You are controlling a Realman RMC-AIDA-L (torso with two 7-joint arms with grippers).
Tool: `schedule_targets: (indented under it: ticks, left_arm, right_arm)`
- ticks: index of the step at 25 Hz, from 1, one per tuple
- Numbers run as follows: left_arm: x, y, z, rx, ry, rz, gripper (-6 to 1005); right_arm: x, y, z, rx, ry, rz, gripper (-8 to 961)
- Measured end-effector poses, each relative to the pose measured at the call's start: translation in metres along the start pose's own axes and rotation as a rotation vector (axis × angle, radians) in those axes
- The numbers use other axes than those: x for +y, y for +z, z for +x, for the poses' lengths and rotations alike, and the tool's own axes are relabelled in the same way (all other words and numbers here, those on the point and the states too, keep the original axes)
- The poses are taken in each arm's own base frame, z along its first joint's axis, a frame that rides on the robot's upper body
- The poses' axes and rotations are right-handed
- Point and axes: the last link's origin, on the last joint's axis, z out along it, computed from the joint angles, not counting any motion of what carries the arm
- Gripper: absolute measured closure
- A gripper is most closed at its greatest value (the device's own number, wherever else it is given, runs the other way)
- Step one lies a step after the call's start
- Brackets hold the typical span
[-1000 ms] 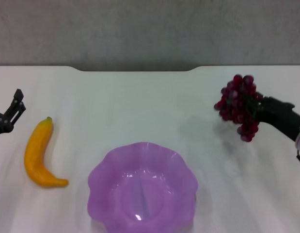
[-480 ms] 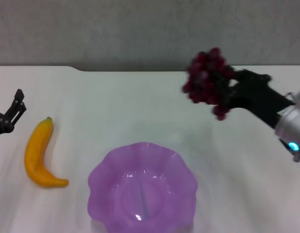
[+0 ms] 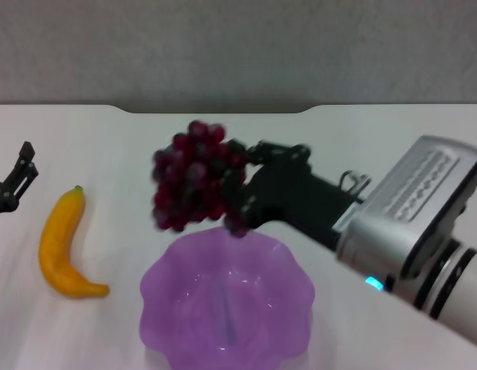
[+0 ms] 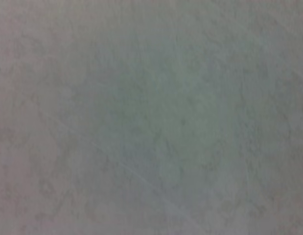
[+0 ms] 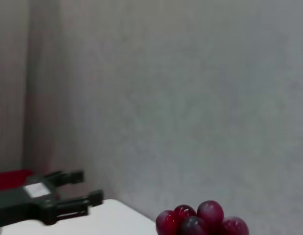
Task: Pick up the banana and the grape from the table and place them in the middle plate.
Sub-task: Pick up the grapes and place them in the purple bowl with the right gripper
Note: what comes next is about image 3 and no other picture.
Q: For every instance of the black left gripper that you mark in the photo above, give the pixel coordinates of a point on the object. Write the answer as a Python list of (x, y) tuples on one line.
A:
[(1, 198)]

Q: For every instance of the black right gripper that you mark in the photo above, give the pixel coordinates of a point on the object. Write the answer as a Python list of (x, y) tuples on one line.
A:
[(292, 196)]

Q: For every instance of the yellow plastic banana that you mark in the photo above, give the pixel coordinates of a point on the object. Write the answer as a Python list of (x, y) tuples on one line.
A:
[(59, 231)]

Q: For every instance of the dark red grape bunch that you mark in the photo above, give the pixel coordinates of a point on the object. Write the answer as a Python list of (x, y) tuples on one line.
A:
[(188, 177)]

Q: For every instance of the purple wavy-edged plastic plate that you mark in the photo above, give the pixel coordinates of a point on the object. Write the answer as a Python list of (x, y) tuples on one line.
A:
[(222, 293)]

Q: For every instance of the right wrist camera housing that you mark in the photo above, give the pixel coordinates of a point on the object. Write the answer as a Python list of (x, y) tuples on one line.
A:
[(423, 185)]

